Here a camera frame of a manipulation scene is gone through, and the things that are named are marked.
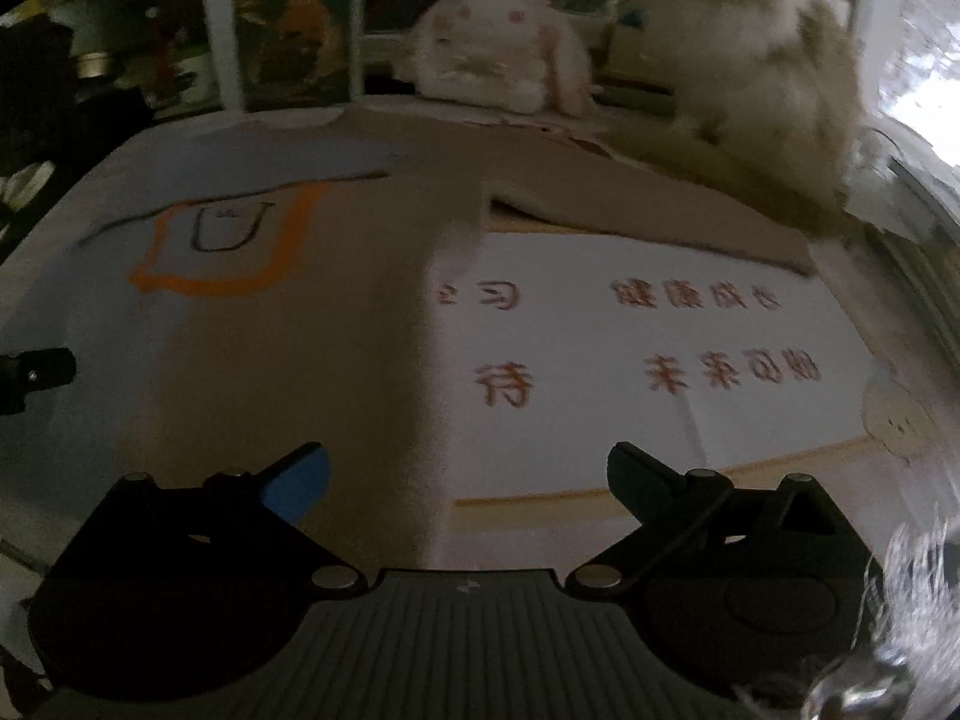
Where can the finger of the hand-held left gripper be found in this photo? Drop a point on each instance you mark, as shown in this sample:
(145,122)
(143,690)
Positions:
(41,371)

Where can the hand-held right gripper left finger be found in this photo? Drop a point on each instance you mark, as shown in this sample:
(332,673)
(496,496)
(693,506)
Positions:
(296,484)

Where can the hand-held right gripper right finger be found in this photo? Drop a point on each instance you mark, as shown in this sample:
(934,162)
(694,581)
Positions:
(637,476)

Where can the beige and blue sweatshirt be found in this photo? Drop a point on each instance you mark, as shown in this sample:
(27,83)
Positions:
(337,330)

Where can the pink cartoon printed mat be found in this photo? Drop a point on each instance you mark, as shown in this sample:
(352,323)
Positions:
(600,427)

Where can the black cloth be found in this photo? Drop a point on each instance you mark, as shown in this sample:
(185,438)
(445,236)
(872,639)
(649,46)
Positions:
(37,90)

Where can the white fluffy pompom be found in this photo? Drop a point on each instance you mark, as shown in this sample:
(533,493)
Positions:
(919,600)

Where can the metal bowl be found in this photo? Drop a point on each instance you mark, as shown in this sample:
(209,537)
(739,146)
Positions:
(94,64)

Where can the fluffy beige cat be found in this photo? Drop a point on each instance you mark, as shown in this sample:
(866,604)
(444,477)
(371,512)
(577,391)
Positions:
(757,67)

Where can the orange cover book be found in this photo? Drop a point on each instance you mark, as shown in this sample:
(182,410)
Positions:
(296,22)

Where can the white plush bunny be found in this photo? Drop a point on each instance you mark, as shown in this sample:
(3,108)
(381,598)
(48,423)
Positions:
(495,45)

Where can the white shelf post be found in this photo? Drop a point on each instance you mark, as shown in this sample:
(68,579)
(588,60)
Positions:
(223,22)

